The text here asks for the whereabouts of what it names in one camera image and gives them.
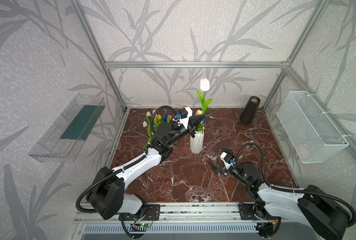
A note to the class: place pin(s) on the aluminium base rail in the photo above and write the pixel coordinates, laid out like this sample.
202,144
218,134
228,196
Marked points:
193,213

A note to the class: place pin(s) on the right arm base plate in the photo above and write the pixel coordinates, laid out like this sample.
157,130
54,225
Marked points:
254,211

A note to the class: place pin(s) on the clear plastic wall shelf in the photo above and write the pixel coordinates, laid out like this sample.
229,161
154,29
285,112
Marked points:
65,138

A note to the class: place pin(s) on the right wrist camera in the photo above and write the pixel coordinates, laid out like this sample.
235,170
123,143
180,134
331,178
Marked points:
228,160

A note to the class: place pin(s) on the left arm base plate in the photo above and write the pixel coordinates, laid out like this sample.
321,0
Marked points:
148,212

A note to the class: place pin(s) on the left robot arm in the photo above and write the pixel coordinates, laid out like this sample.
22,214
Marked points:
106,195

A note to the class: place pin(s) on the black cone vase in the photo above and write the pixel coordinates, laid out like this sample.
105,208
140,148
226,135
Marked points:
250,110

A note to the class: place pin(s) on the white wire mesh basket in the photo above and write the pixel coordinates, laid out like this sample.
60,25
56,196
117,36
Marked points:
305,122

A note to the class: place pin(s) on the pink object in basket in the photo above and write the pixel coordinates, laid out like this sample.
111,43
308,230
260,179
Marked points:
303,151

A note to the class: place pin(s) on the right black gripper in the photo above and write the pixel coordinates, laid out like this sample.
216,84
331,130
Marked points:
221,168

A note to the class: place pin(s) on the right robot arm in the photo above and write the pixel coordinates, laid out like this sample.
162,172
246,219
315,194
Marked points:
327,215

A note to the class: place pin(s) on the white ribbed vase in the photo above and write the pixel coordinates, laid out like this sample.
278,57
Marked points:
196,143

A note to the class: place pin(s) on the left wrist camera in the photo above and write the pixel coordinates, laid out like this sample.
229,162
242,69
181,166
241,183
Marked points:
182,118

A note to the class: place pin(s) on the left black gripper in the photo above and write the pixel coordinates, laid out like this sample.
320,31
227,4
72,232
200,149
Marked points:
188,128

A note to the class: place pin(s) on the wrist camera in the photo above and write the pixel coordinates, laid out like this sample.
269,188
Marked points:
228,160
182,118

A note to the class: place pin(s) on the cream white tulip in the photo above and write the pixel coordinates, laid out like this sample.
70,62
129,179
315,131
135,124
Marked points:
198,112

